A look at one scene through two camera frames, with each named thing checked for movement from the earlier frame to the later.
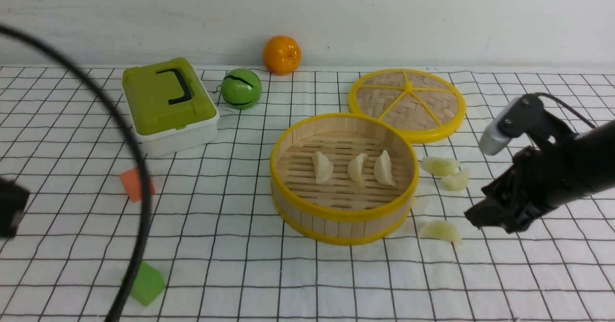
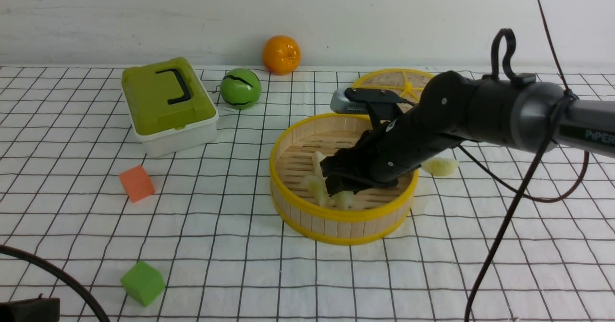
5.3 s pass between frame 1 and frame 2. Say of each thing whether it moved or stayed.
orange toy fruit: stayed
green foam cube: stayed
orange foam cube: stayed
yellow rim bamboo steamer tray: stayed
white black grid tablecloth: stayed
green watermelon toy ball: stayed
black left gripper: moved
